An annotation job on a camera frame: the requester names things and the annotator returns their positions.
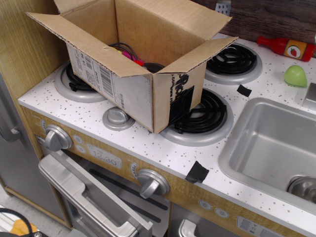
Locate small grey round stove cap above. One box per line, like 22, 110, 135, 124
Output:
102, 107, 135, 131

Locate grey oven knob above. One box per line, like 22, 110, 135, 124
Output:
138, 168, 170, 199
45, 124, 73, 152

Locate grey faucet base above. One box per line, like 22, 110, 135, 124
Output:
302, 83, 316, 111

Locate black tape piece rear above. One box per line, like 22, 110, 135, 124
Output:
237, 84, 252, 97

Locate grey metal sink basin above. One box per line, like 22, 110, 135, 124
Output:
219, 98, 316, 212

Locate black burner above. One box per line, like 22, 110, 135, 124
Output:
205, 43, 263, 85
160, 89, 234, 147
54, 61, 107, 103

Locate grey metal grater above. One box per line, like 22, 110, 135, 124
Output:
215, 0, 232, 16

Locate green toy pear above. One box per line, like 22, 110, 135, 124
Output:
284, 65, 307, 87

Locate left grey oven knob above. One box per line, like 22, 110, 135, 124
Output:
45, 124, 73, 152

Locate right grey oven knob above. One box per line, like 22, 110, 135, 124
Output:
138, 168, 170, 199

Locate black tape piece front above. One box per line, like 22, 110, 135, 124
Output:
185, 161, 209, 184

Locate grey toy fridge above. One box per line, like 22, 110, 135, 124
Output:
0, 79, 66, 222

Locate red toy ketchup bottle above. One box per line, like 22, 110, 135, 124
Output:
257, 36, 316, 62

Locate grey digital clock panel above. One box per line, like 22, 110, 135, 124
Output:
86, 143, 122, 169

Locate silver pot in sink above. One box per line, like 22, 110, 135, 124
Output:
287, 176, 316, 203

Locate black cable on floor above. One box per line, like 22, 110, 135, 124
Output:
0, 207, 41, 237

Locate rear right black burner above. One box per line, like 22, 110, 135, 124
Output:
205, 43, 263, 85

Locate open brown cardboard box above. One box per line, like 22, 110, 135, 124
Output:
29, 0, 236, 133

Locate orange object on floor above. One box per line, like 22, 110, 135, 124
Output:
9, 219, 30, 236

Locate black tape piece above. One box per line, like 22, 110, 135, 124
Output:
185, 161, 209, 184
237, 84, 252, 97

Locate grey cabinet door handle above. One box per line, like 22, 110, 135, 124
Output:
178, 219, 197, 237

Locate rear left black burner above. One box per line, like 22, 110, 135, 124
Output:
54, 61, 107, 103

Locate grey oven door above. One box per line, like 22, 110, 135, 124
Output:
38, 150, 171, 237

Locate colourful cables in box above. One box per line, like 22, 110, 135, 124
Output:
108, 42, 165, 73

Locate front right black burner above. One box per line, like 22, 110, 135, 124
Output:
160, 89, 234, 147

